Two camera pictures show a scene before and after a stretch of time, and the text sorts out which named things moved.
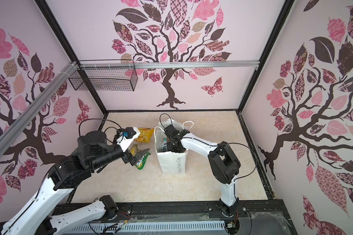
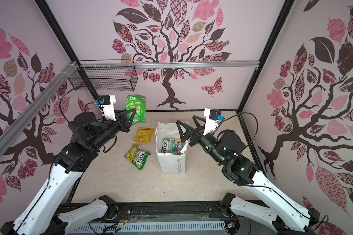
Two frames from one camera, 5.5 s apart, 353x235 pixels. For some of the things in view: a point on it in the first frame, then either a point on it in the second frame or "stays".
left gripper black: [128, 157] -> [121, 117]
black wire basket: [106, 75] stays
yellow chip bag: [145, 134] stays
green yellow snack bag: [141, 163] stays
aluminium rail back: [131, 65] stays
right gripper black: [169, 149] -> [192, 133]
